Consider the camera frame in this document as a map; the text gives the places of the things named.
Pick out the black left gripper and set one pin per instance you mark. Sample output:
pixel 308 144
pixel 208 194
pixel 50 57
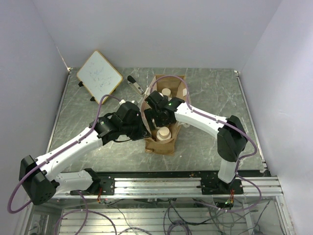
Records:
pixel 143 132

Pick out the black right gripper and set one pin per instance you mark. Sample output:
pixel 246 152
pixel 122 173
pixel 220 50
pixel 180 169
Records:
pixel 150 114

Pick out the brown canvas bag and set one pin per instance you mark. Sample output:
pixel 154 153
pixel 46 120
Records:
pixel 176 83

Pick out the beige cylinder bottle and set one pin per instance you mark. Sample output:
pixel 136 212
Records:
pixel 154 124

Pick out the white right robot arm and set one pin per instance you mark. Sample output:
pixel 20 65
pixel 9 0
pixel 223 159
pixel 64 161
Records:
pixel 228 132

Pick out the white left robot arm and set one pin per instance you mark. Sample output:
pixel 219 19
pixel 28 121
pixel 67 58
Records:
pixel 41 177

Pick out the beige cap bottle front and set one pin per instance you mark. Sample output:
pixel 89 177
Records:
pixel 163 134

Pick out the beige cap bottle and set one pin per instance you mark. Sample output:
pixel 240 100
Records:
pixel 163 134
pixel 166 92

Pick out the beige cap bottle rear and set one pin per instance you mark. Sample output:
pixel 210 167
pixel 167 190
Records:
pixel 166 92

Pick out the black and white marker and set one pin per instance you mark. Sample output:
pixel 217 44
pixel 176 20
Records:
pixel 133 83

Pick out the small whiteboard with wooden frame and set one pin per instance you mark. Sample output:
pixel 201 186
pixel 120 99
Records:
pixel 99 77

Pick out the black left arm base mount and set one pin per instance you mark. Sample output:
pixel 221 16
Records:
pixel 107 186

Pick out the aluminium rail frame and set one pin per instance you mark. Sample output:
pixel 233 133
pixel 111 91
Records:
pixel 181 184

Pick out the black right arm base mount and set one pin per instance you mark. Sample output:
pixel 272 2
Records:
pixel 214 186

